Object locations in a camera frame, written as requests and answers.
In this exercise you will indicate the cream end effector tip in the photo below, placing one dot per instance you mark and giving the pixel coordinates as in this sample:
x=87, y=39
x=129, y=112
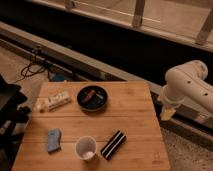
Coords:
x=167, y=113

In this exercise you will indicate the white paper cup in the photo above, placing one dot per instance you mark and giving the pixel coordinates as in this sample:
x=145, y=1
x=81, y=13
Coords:
x=85, y=148

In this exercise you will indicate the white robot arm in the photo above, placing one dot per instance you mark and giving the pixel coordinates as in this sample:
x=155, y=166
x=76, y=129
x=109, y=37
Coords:
x=185, y=80

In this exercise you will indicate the black round plate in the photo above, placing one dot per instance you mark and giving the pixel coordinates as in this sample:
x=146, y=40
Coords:
x=95, y=103

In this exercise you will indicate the red item in plate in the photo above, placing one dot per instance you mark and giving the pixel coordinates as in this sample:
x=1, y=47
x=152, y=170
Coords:
x=90, y=94

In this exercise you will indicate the wooden table leg right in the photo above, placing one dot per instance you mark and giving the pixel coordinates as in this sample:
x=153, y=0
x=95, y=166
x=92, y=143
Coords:
x=205, y=30

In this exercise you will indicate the wooden table leg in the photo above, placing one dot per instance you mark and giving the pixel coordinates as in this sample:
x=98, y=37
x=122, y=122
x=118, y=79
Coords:
x=205, y=30
x=138, y=13

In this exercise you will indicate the wooden table leg middle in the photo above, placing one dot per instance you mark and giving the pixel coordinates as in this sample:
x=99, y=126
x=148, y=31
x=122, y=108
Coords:
x=138, y=13

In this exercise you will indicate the blue object behind table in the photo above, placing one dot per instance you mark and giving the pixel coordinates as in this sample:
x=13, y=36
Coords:
x=58, y=78

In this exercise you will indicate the white power strip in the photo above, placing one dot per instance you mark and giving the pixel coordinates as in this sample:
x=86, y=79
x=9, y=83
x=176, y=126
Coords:
x=52, y=102

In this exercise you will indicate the black chair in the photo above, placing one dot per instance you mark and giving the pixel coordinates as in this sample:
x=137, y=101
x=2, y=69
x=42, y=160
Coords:
x=10, y=115

